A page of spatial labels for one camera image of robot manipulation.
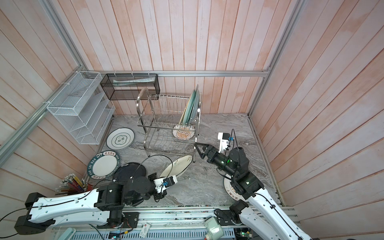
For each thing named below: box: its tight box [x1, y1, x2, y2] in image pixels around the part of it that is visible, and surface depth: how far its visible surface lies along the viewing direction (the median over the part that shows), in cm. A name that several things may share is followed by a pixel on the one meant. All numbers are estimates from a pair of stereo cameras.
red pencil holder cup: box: [55, 173, 94, 195], surface depth 71 cm
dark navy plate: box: [112, 162, 147, 183], surface depth 91 cm
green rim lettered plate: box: [87, 151, 120, 180], surface depth 93 cm
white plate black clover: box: [106, 127, 135, 150], surface depth 107 cm
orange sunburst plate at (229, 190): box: [223, 173, 245, 201], surface depth 82 cm
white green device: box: [204, 216, 224, 240], surface depth 69 cm
